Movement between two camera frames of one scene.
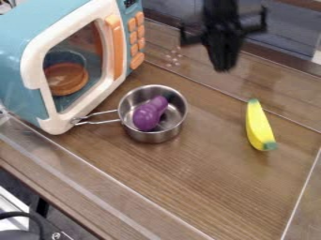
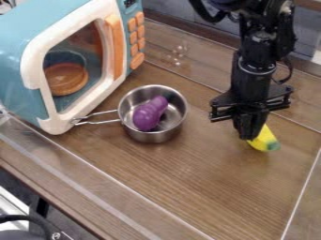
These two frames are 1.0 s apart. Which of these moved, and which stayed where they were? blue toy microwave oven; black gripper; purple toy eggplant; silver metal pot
Moved: black gripper
Stayed: silver metal pot; purple toy eggplant; blue toy microwave oven
